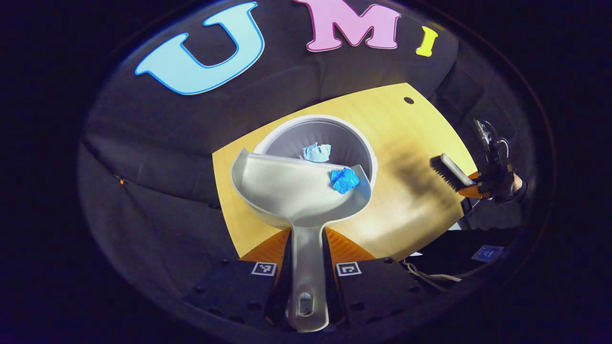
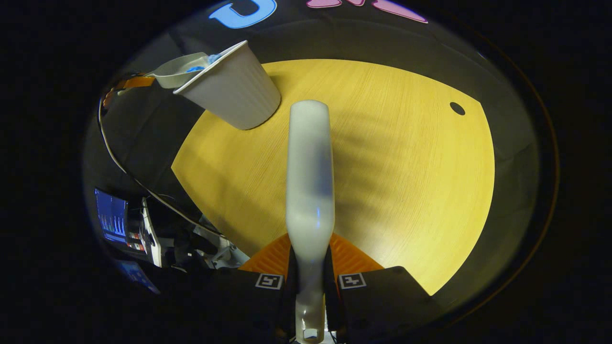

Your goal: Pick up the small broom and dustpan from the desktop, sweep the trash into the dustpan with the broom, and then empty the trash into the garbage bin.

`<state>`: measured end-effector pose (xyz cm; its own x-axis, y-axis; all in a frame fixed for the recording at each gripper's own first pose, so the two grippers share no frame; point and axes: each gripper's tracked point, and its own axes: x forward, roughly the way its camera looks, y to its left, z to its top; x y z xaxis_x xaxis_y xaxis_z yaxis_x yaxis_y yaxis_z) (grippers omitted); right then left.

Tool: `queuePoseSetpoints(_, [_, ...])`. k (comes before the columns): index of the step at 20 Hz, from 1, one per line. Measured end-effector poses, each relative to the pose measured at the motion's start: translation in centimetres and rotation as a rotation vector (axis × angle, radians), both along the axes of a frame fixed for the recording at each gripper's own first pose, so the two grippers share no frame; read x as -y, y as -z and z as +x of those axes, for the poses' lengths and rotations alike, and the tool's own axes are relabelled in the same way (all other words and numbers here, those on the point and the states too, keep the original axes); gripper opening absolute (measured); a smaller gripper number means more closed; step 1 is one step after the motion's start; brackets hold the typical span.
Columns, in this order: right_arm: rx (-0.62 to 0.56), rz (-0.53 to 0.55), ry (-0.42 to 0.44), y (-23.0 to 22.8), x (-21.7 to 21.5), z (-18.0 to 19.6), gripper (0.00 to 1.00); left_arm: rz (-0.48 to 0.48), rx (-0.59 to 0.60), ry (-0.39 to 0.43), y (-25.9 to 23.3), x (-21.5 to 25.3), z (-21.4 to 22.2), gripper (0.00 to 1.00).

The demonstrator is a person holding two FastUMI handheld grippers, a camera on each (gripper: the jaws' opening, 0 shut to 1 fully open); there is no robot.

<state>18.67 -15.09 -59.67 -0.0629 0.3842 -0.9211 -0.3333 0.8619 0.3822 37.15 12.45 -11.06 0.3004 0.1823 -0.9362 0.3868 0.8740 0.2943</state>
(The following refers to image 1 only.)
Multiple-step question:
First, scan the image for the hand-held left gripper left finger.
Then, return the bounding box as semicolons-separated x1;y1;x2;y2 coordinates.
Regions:
184;227;294;330

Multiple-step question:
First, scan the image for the dark blue paper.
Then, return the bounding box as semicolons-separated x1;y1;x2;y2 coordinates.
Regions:
330;167;361;194

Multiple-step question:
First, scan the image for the grey garbage bin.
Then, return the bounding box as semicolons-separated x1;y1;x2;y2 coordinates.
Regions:
253;114;378;190

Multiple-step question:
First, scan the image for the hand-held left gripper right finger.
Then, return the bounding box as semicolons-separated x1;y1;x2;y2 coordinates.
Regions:
323;227;432;331

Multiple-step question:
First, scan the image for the light blue paper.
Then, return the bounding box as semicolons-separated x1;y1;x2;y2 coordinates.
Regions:
303;142;332;163

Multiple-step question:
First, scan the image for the small grey dustpan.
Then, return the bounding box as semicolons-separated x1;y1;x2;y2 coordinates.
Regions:
230;147;372;333

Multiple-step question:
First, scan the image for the small grey broom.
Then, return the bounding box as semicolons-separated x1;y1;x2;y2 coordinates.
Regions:
429;153;477;194

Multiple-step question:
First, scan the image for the white drawstring cord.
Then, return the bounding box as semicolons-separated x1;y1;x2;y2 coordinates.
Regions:
401;258;462;293

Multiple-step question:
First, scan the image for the person's black garment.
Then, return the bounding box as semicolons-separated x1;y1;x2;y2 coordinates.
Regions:
411;225;519;283

